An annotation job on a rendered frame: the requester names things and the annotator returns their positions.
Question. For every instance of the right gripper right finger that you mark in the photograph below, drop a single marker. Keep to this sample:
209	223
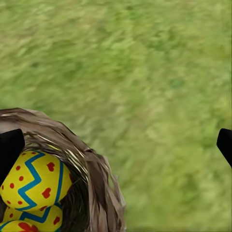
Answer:
224	143

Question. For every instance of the wicker basket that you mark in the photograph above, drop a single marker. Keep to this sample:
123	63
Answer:
106	209

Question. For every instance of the easter egg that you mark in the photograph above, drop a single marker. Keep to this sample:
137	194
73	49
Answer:
37	181
18	226
46	220

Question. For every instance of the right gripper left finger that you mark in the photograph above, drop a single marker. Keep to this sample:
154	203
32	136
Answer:
11	146

